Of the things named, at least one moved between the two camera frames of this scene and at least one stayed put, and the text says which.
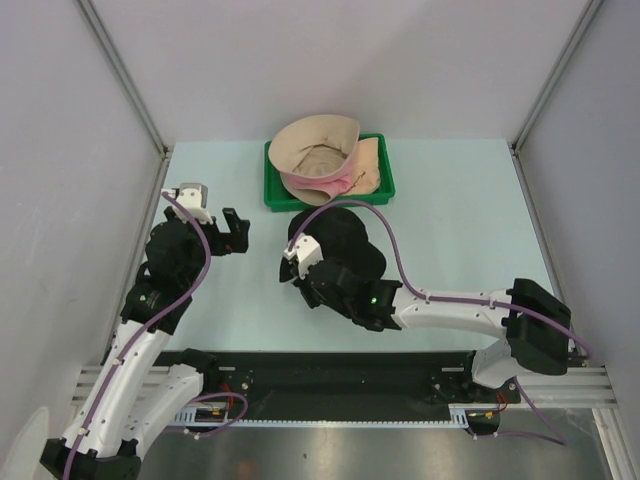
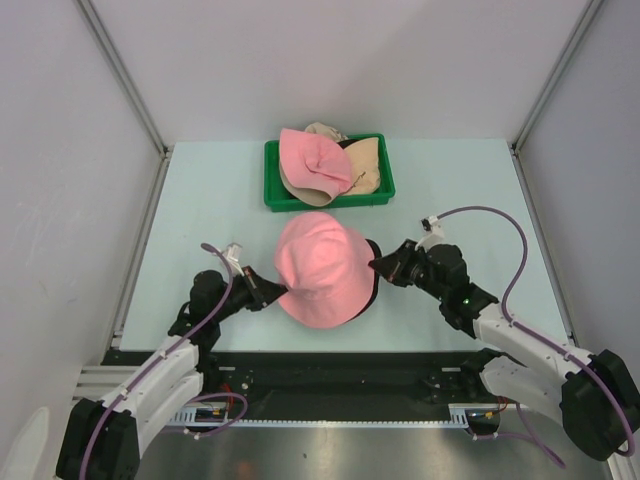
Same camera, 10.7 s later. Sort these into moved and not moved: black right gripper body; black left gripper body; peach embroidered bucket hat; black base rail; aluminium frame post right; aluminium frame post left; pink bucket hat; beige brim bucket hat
Moved: black right gripper body; pink bucket hat; black left gripper body
Not moved: peach embroidered bucket hat; aluminium frame post right; black base rail; aluminium frame post left; beige brim bucket hat
